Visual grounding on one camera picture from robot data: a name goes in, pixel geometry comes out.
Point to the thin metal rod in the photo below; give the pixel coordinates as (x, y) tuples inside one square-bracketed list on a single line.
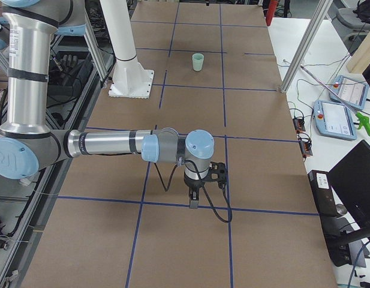
[(329, 89)]

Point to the far teach pendant tablet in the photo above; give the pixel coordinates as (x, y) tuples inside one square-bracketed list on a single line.
[(354, 92)]

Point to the near teach pendant tablet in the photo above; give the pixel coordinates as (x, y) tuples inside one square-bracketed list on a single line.
[(334, 120)]

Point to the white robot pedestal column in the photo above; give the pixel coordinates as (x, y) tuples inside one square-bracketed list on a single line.
[(129, 78)]

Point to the teach pendant tablet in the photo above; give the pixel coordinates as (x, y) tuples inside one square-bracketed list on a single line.
[(334, 120), (354, 92)]

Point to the red fire extinguisher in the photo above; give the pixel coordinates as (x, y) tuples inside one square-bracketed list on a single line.
[(270, 12)]

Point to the black orange connector block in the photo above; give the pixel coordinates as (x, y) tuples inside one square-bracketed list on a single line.
[(305, 144), (298, 121)]

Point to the grey office chair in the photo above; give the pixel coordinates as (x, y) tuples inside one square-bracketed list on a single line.
[(357, 19)]

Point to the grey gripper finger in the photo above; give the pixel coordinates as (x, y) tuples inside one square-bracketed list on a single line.
[(193, 198)]

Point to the far black orange connector block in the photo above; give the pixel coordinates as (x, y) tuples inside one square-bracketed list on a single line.
[(298, 121)]

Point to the black monitor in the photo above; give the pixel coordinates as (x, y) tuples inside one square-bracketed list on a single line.
[(350, 179)]

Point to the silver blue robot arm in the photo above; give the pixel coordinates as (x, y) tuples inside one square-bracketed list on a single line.
[(28, 145)]

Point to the green plastic spray gun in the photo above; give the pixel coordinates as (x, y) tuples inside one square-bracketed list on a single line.
[(363, 122)]

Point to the wooden board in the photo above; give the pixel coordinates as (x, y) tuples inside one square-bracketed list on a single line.
[(361, 58)]

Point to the mint green cup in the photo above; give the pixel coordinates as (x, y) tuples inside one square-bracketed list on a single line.
[(197, 57), (197, 64)]

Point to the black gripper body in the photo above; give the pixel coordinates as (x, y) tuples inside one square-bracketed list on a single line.
[(192, 184)]

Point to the aluminium frame post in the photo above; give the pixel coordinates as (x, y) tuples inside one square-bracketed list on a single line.
[(312, 28)]

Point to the brown paper table cover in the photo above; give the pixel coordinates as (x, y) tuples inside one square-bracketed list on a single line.
[(113, 225)]

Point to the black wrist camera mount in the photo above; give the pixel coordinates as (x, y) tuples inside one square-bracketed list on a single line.
[(217, 172)]

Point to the black box with label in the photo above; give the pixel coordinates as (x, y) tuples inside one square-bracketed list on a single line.
[(322, 193)]

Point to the near black orange connector block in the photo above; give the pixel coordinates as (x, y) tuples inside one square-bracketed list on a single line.
[(305, 144)]

